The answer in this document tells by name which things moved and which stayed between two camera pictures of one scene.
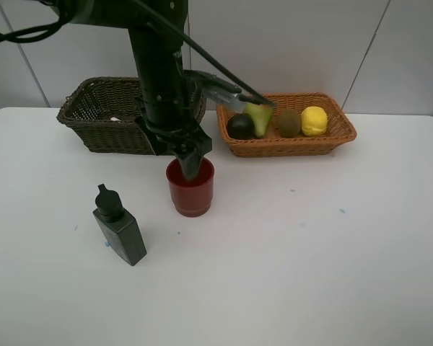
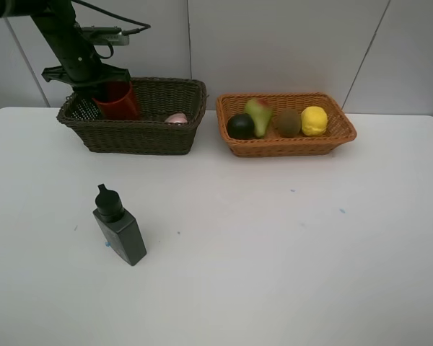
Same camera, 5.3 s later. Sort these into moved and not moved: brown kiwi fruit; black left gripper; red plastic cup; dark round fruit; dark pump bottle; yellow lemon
Moved: black left gripper; red plastic cup
Not moved: dark round fruit; dark pump bottle; brown kiwi fruit; yellow lemon
